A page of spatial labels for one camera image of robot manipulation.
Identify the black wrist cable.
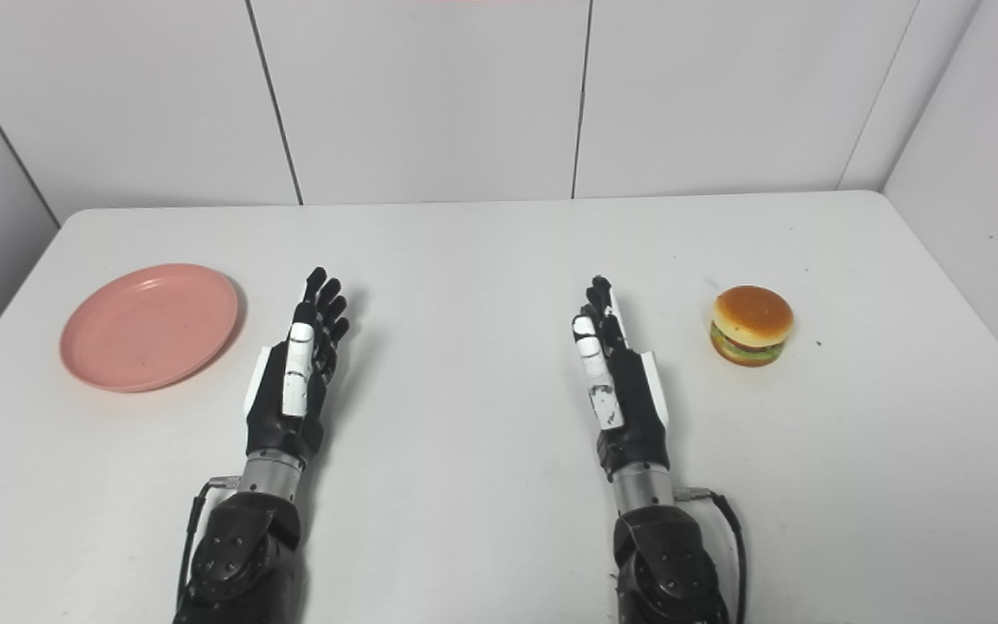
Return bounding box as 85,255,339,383
674,487,749,624
175,475,242,612

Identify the pink round plate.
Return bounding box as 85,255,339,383
60,263,240,393

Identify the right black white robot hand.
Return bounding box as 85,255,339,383
572,276,671,482

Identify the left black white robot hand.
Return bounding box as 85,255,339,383
243,267,351,463

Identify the toy hamburger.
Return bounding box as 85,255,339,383
710,285,794,368

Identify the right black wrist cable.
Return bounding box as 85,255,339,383
674,487,749,624

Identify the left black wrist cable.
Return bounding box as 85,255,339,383
175,475,242,612

